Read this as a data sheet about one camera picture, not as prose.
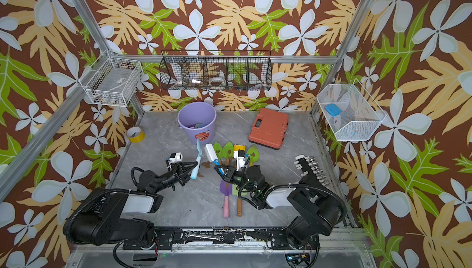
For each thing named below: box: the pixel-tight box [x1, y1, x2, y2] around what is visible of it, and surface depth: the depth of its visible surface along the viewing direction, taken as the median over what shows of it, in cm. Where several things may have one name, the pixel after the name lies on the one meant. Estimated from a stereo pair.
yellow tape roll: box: [126, 126, 146, 144], surface depth 110 cm
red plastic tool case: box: [248, 107, 289, 150], surface depth 107 cm
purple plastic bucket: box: [177, 101, 217, 146], surface depth 101 cm
